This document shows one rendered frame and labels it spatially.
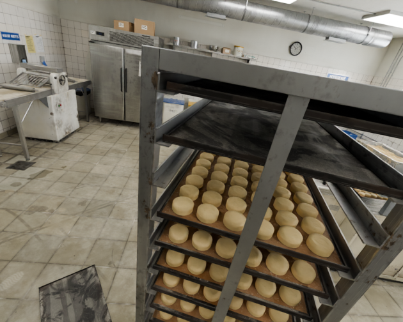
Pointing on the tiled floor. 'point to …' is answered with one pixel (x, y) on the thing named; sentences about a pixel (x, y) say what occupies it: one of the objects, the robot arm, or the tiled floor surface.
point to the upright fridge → (117, 71)
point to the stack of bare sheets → (74, 299)
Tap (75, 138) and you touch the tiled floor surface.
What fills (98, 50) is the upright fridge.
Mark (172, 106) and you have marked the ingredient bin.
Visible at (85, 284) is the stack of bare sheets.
